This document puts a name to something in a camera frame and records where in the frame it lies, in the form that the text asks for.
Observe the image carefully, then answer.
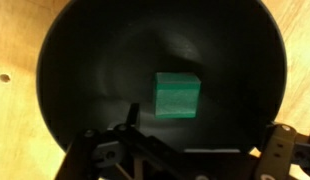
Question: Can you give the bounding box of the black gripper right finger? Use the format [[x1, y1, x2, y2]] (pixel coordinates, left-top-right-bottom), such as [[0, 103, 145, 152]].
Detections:
[[251, 122, 310, 180]]

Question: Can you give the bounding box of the black round bowl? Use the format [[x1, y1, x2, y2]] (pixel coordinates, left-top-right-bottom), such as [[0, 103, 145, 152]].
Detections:
[[35, 0, 289, 155]]

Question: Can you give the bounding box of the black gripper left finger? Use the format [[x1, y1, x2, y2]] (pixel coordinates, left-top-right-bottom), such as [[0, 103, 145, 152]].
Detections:
[[56, 102, 209, 180]]

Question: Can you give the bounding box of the green wooden block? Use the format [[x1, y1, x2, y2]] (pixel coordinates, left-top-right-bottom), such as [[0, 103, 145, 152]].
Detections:
[[151, 71, 201, 120]]

